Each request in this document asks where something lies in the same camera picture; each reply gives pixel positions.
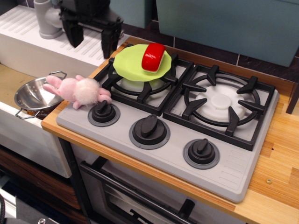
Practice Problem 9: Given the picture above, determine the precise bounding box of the red white toy sushi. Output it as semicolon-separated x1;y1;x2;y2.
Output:
142;43;165;73

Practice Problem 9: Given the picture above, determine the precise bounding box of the steel colander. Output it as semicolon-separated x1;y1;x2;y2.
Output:
14;77;63;120

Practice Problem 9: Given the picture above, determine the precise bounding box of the toy oven door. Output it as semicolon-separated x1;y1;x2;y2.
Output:
79;157;196;224

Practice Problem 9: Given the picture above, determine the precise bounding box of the grey toy faucet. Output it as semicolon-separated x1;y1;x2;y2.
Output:
34;0;63;39

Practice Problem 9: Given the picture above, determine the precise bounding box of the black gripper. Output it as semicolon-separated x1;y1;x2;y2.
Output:
58;0;123;59

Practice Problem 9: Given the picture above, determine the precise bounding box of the black left stove knob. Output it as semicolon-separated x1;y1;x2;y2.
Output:
88;100;121;127

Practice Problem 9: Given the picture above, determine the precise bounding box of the grey toy stove top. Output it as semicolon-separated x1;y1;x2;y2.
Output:
56;58;280;203

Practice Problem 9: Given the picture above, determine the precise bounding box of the black stove knob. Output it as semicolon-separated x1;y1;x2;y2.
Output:
129;114;171;150
183;139;220;170
88;100;121;127

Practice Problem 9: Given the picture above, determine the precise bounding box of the white toy sink unit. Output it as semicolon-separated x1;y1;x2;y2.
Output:
0;4;130;179

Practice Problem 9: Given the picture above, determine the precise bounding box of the pink plush bunny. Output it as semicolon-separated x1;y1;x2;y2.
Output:
43;75;112;109

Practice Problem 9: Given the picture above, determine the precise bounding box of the black cable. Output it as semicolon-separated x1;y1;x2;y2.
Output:
0;193;7;222

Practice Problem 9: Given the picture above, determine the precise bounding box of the black left burner grate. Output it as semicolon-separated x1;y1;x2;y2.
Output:
94;54;194;116

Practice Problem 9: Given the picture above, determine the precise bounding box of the black middle stove knob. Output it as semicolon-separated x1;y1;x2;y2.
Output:
129;114;171;150

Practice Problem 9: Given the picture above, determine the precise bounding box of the black right stove knob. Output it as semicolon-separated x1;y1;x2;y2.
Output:
183;139;220;170

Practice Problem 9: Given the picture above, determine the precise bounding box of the black right burner grate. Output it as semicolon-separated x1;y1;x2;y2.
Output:
163;64;279;151

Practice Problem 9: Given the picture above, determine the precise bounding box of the black burner grate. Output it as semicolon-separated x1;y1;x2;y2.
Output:
163;64;279;151
94;54;194;116

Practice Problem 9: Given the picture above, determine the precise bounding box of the green plastic plate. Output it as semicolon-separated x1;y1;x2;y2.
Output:
113;44;172;82

